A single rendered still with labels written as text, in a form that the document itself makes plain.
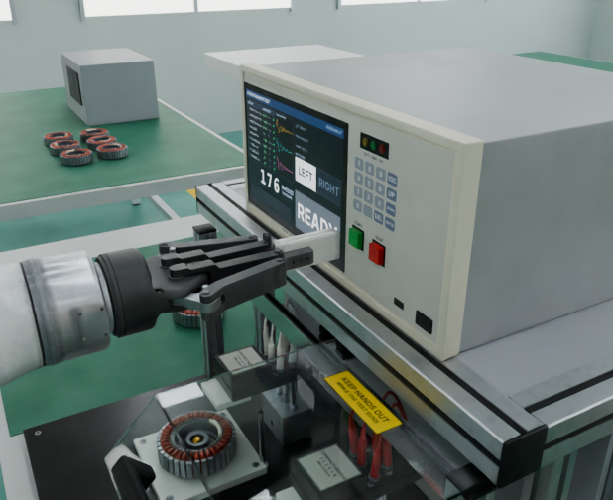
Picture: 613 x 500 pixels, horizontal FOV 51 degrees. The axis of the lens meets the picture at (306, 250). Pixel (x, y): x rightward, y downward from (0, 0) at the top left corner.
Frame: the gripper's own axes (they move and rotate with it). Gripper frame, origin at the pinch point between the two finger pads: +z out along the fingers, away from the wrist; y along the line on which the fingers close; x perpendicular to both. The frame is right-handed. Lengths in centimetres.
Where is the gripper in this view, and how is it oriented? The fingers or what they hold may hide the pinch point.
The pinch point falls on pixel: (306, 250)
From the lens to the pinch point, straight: 65.4
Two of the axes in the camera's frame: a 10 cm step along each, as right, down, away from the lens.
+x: 0.0, -9.1, -4.2
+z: 8.7, -2.0, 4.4
